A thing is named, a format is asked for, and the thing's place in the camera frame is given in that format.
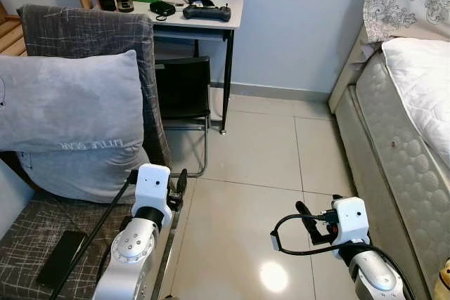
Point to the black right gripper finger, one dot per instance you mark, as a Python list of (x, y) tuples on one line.
[(306, 216)]

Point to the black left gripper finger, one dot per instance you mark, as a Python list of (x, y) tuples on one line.
[(182, 179)]

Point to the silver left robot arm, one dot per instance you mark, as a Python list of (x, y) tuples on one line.
[(133, 251)]

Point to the beige bed base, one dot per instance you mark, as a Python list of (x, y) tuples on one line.
[(373, 166)]

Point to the black folding chair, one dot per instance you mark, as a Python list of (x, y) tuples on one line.
[(183, 89)]

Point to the beige quilted mattress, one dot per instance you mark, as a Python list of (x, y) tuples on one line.
[(404, 166)]

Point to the black smartphone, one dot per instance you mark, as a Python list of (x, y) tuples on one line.
[(62, 258)]

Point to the grey plush pillow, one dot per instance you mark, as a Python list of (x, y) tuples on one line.
[(70, 103)]

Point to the black game controller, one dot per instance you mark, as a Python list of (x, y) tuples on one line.
[(207, 12)]

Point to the black round pouch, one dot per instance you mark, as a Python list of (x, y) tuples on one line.
[(162, 9)]

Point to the grey plaid sofa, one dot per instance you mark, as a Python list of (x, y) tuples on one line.
[(84, 29)]

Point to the white desk with black legs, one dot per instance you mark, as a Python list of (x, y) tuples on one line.
[(235, 5)]

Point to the wooden slats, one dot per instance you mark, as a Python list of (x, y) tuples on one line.
[(10, 33)]

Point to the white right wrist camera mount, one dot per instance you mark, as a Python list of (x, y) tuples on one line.
[(350, 219)]

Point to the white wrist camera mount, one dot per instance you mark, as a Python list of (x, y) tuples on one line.
[(350, 219), (151, 184)]

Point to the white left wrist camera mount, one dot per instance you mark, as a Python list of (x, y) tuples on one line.
[(151, 184)]

